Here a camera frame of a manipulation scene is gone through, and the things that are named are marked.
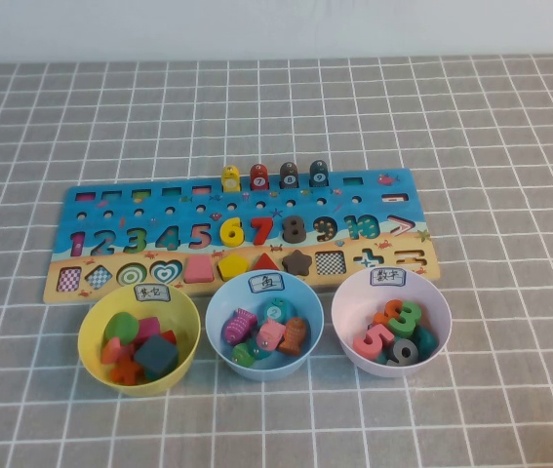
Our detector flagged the pink wooden trapezoid piece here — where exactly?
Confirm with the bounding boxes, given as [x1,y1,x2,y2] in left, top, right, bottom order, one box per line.
[182,255,217,285]

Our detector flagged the red wooden triangle piece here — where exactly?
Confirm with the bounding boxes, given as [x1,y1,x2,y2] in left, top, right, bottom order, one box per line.
[251,252,281,275]

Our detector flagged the brown wooden star piece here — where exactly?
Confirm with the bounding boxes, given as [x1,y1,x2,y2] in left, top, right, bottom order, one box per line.
[281,249,314,277]

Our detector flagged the blue wooden number puzzle board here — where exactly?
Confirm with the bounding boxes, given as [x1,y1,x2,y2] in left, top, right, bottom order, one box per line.
[41,168,441,304]

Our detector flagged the yellow wooden pentagon piece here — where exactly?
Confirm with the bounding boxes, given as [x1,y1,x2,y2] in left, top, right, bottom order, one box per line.
[217,253,251,282]

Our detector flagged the light blue plastic bowl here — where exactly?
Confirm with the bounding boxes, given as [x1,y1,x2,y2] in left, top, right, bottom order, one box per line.
[205,271,325,379]

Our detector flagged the pale pink plastic bowl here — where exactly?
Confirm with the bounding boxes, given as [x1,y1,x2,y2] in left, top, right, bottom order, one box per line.
[330,267,453,380]

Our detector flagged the yellow plastic bowl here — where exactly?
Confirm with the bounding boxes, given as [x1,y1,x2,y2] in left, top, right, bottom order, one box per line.
[76,282,202,397]

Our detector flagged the magenta wooden shape piece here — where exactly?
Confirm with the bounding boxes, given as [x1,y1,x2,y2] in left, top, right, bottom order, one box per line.
[134,316,161,342]

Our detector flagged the dark teal wooden square piece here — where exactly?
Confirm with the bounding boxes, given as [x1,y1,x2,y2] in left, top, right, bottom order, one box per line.
[133,332,180,377]

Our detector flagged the green round wooden piece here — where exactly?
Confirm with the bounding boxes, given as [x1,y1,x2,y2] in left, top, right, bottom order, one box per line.
[103,311,139,348]

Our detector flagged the salmon orange wooden shape piece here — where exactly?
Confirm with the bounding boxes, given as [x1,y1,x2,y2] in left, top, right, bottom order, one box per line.
[100,335,127,366]

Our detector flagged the orange wooden cross piece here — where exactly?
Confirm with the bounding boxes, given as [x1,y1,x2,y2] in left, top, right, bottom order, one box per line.
[109,354,141,386]

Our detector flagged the red wooden number seven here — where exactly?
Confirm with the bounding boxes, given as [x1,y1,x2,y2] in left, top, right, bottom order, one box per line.
[249,215,276,247]

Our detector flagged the brown wooden number eight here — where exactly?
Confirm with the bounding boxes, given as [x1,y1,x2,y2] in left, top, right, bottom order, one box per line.
[281,214,308,245]

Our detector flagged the yellow wooden number six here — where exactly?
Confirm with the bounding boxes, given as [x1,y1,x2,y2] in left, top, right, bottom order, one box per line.
[219,214,248,249]

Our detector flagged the white handwritten paper label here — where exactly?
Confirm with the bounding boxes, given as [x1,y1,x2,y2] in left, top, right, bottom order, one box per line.
[368,267,408,287]
[133,284,170,303]
[249,272,287,295]

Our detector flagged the red wooden fish peg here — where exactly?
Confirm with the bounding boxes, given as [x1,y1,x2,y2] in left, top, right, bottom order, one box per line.
[249,163,270,191]

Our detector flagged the brown wooden fish peg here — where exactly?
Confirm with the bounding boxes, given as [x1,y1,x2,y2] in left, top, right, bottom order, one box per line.
[279,161,299,190]

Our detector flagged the yellow wooden fish peg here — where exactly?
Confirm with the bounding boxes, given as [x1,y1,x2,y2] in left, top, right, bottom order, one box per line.
[220,164,241,193]

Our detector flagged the dark blue wooden fish peg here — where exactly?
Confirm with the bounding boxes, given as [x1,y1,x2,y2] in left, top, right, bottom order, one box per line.
[309,159,330,189]

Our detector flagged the teal wooden fish number two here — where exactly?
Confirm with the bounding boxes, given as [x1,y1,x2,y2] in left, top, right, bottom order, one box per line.
[260,297,290,324]

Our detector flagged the pink wooden fish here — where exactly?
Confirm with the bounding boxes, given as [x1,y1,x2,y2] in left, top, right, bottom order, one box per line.
[256,319,286,351]

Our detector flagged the magenta striped wooden fish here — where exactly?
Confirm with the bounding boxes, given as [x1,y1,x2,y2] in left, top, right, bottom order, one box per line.
[220,306,257,346]

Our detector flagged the orange wooden fish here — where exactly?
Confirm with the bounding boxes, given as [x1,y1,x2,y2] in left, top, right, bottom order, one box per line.
[276,316,308,356]

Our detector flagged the green wooden fish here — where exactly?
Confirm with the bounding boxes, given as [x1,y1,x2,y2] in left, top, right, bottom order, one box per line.
[230,342,263,368]

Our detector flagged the orange wooden number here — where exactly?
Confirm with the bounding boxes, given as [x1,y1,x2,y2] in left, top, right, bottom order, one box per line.
[372,299,404,332]

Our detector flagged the pink wooden number five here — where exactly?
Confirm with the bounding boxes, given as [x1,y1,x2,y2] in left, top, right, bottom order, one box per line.
[352,324,394,363]

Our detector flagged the green wooden number three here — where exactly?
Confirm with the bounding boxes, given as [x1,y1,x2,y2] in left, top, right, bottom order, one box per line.
[386,301,424,338]

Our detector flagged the grey wooden number nine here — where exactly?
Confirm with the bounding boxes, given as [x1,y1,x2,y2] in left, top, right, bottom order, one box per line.
[383,338,421,367]

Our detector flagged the large teal wooden number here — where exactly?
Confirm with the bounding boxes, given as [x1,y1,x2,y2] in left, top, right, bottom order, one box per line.
[412,324,441,357]

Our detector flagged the grey checked tablecloth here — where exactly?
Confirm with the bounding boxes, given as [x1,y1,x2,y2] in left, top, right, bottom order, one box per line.
[0,53,553,468]

